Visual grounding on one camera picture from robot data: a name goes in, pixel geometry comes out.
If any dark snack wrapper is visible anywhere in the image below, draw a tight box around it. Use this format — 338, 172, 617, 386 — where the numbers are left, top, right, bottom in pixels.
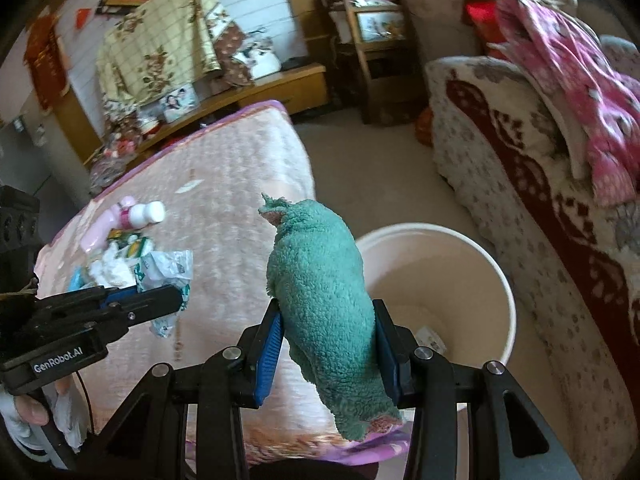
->
106, 229, 141, 249

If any pink thermos bottle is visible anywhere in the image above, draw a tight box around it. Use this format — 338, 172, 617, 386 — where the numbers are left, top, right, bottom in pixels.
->
79, 196, 137, 254

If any crumpled white tissue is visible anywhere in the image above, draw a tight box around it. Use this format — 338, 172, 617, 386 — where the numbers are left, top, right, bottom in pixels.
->
88, 242, 136, 288

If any grey refrigerator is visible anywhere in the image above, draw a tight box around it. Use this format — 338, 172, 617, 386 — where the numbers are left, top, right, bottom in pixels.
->
0, 118, 78, 242

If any white trash bucket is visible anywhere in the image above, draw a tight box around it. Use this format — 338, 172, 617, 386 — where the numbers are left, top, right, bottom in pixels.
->
354, 222, 518, 416

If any green fuzzy towel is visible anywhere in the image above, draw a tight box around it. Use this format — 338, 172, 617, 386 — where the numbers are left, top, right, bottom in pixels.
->
259, 196, 401, 441

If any red plastic bag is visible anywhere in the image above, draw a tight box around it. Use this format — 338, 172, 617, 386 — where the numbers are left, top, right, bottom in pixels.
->
463, 1, 506, 60

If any white pink plastic bottle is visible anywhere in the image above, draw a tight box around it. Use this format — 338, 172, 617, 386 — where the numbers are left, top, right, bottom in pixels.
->
119, 200, 166, 230

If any wooden shelf rack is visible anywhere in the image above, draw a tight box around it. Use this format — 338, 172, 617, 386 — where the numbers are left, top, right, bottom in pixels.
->
322, 0, 427, 126

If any colourful white card box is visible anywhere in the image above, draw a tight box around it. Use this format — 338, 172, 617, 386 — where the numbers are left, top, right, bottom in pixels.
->
125, 234, 154, 259

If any white handbag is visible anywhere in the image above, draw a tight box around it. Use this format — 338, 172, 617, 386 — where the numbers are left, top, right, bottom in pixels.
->
233, 44, 282, 80

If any floral cloth covered television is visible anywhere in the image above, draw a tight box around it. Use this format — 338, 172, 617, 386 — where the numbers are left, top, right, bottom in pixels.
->
95, 0, 252, 111

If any wooden tv cabinet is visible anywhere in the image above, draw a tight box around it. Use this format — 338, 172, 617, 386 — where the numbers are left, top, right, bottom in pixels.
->
81, 62, 329, 168

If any light blue plastic bag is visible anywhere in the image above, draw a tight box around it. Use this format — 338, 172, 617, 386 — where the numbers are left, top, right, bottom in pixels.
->
67, 266, 91, 292

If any framed couple photo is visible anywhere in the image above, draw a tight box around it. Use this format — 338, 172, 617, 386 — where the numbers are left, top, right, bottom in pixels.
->
160, 84, 200, 122

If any red hanging wall decoration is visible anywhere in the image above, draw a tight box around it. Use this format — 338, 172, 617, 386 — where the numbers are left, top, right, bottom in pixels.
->
23, 13, 70, 114

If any floral patterned sofa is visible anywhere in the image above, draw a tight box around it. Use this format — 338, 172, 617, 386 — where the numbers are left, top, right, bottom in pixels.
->
425, 56, 639, 479

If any plastic bag of toys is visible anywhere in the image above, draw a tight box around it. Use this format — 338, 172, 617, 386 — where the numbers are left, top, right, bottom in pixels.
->
89, 130, 141, 197

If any white gloved hand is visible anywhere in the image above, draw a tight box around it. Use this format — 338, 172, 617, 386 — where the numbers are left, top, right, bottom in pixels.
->
1, 376, 90, 463

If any white printed plastic wrapper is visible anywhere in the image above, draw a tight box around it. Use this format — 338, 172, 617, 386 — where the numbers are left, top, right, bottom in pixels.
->
134, 250, 193, 338

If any pink floral blanket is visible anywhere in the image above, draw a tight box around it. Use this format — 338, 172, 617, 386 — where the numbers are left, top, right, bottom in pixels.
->
496, 0, 639, 207

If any pink covered upright mattress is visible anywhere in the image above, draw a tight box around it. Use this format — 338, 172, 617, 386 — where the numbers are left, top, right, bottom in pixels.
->
402, 0, 476, 61

